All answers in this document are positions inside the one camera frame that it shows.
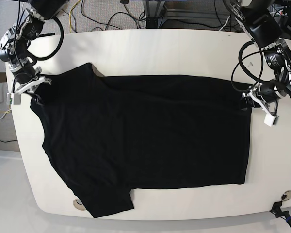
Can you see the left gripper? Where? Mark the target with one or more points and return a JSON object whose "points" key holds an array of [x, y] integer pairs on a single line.
{"points": [[265, 96]]}

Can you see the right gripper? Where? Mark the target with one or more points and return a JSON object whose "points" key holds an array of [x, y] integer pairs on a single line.
{"points": [[22, 82]]}

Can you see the black T-shirt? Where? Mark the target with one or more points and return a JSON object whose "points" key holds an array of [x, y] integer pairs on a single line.
{"points": [[106, 136]]}

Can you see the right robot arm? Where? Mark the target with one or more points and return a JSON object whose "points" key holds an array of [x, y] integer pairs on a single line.
{"points": [[14, 48]]}

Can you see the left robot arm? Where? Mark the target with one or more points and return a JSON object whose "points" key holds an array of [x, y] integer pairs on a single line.
{"points": [[264, 32]]}

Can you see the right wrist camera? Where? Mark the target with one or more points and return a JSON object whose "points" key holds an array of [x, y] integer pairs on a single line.
{"points": [[13, 99]]}

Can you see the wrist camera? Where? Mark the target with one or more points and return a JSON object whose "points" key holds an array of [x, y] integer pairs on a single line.
{"points": [[271, 120], [13, 99]]}

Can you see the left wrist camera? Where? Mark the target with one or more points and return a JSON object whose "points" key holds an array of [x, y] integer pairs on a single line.
{"points": [[271, 120]]}

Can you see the right table cable grommet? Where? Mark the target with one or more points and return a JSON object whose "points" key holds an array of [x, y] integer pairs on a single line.
{"points": [[286, 196]]}

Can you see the table cable grommet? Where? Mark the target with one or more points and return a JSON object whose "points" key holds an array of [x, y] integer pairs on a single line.
{"points": [[286, 196], [79, 205]]}

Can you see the black clamp with cable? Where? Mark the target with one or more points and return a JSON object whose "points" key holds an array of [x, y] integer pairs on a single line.
{"points": [[278, 213]]}

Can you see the left table cable grommet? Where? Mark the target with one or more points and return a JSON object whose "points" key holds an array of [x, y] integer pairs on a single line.
{"points": [[79, 205]]}

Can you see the aluminium frame column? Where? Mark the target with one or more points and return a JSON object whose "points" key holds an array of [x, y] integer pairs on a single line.
{"points": [[155, 13]]}

